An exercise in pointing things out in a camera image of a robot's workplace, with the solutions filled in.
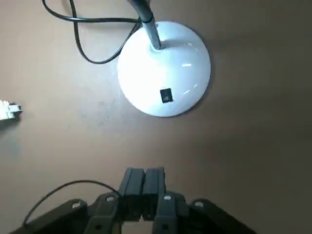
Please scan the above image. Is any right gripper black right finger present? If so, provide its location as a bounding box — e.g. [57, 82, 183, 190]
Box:
[142, 166, 256, 234]

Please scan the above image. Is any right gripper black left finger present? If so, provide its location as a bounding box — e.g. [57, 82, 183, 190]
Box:
[9, 167, 147, 234]

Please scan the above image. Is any white desk lamp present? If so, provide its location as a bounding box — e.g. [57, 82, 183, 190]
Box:
[117, 0, 212, 118]

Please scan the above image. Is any thin black gripper wire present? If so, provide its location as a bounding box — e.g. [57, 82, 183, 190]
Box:
[22, 179, 123, 227]

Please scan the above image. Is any black lamp power cable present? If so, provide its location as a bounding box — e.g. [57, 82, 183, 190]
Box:
[41, 0, 142, 65]

